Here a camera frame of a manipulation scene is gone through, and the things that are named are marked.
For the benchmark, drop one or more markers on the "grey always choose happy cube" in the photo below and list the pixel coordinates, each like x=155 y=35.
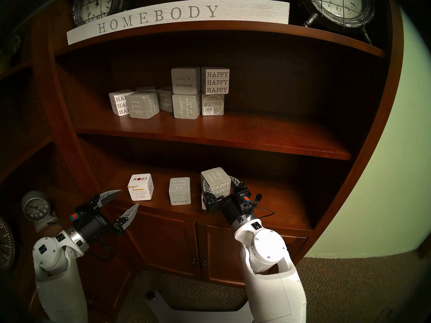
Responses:
x=143 y=105

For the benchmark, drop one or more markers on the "grey life's a beach cube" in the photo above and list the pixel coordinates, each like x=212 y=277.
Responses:
x=180 y=191

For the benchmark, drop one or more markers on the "grey cube with barcode sticker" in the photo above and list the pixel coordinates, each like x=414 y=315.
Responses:
x=212 y=105

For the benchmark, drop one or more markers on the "side bookshelf cabinet door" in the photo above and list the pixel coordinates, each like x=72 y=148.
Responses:
x=107 y=282

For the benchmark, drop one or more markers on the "small grey alarm clock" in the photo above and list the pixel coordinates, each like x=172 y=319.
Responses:
x=35 y=208

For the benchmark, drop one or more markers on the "white GROW cube torn label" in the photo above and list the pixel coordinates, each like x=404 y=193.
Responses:
x=140 y=187

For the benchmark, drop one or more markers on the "large dark round clock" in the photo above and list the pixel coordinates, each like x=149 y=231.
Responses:
x=5 y=245

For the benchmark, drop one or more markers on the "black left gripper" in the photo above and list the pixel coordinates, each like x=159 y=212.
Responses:
x=97 y=224

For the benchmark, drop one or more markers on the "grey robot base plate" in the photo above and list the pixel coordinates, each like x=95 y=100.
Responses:
x=202 y=315

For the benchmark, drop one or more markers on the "small grey cube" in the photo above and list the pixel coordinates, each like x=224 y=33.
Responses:
x=145 y=89

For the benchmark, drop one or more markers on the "white HOMEBODY wooden sign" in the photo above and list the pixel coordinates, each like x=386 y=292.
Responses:
x=181 y=16

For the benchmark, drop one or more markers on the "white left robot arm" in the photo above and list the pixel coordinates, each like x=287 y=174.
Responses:
x=54 y=258

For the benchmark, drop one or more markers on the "brown wooden side bookshelf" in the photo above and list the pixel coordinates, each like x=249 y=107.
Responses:
x=23 y=150

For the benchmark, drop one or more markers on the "grey happy looks good cube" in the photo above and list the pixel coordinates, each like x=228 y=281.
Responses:
x=186 y=107

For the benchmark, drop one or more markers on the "grey script cube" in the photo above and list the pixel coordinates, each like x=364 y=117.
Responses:
x=165 y=98

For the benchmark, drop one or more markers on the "black base knob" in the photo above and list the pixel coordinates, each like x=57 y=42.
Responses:
x=150 y=295

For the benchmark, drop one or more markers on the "white framed HAPPY cube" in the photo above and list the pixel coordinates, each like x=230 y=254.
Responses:
x=216 y=80

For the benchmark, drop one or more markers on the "grey let's escape cube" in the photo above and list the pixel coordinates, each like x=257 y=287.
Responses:
x=185 y=80

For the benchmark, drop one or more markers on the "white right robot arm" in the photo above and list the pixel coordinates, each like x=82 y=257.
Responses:
x=269 y=275

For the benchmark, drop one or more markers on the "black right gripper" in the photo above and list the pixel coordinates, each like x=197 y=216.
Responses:
x=230 y=206

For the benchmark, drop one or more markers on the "brown wooden main bookshelf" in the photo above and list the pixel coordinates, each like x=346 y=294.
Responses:
x=219 y=134

